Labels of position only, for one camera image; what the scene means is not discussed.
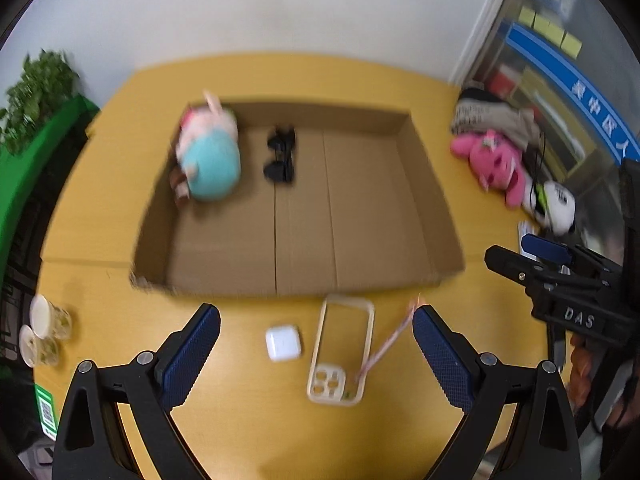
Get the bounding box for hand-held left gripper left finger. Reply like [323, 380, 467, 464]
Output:
[51, 303, 222, 480]

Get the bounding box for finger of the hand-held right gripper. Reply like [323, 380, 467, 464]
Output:
[484, 245, 556, 292]
[520, 233, 578, 267]

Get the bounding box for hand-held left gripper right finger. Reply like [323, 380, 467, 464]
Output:
[412, 306, 583, 480]

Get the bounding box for pink pen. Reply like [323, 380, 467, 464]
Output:
[355, 296, 426, 381]

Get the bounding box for white earbuds case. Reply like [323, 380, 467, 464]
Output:
[265, 326, 302, 362]

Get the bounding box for clear phone case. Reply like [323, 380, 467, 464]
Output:
[306, 296, 376, 407]

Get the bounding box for brown cardboard box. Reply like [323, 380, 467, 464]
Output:
[130, 97, 467, 297]

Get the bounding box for pink and teal plush pig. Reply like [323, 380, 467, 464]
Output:
[169, 90, 242, 206]

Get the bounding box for person's right hand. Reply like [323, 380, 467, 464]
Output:
[570, 332, 604, 402]

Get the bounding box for white plush toy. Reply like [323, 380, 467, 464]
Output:
[530, 182, 578, 236]

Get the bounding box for pink plush toy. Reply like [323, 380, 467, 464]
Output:
[450, 129, 532, 210]

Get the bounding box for beige cloth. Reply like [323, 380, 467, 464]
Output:
[451, 87, 543, 148]

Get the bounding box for green code sticker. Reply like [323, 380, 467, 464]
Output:
[34, 384, 59, 443]

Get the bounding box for blue sign strip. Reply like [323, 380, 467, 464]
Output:
[507, 22, 640, 161]

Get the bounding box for black sunglasses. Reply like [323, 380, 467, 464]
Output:
[263, 127, 297, 185]

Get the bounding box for green planter box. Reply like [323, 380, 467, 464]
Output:
[0, 95, 101, 271]

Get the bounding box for green potted plant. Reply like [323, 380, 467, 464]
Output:
[0, 50, 81, 153]

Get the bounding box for black cable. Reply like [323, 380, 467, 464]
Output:
[525, 130, 551, 221]

